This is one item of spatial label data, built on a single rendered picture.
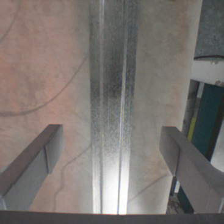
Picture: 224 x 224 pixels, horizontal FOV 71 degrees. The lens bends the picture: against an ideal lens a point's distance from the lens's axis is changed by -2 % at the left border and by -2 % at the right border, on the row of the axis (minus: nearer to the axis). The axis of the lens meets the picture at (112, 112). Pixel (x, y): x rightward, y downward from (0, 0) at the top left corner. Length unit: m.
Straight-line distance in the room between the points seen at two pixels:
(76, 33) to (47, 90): 0.09
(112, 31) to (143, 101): 0.11
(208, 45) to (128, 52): 0.99
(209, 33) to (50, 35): 1.05
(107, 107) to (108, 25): 0.10
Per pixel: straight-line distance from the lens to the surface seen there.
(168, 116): 0.27
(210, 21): 1.22
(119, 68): 0.22
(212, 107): 0.53
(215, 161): 0.45
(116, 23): 0.22
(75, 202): 0.37
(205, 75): 0.47
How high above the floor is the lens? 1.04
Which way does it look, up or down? 72 degrees down
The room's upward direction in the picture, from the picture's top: 180 degrees clockwise
